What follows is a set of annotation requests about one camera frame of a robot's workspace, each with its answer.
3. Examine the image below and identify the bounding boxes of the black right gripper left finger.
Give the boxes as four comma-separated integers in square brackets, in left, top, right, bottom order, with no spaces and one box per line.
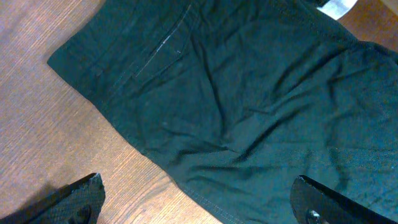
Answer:
[1,173,105,224]

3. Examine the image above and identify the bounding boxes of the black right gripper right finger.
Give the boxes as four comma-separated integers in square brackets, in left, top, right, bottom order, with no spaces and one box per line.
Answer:
[290,175,397,224]

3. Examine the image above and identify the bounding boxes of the dark blue shorts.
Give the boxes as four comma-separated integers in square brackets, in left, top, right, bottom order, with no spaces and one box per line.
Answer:
[47,0,397,223]

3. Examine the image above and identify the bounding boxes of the red and white cloth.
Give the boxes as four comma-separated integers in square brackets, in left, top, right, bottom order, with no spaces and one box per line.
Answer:
[317,0,358,21]

